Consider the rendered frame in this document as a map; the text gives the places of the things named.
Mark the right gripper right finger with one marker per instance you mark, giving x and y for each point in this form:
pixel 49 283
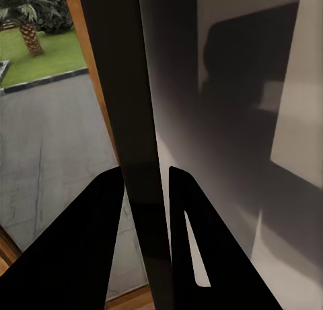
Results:
pixel 235 283

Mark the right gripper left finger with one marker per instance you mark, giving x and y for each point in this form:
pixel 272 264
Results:
pixel 68 266

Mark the poster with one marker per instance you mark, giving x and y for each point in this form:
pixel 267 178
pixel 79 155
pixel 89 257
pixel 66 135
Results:
pixel 116 35

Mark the door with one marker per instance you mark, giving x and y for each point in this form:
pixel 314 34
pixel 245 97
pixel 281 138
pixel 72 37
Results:
pixel 56 137

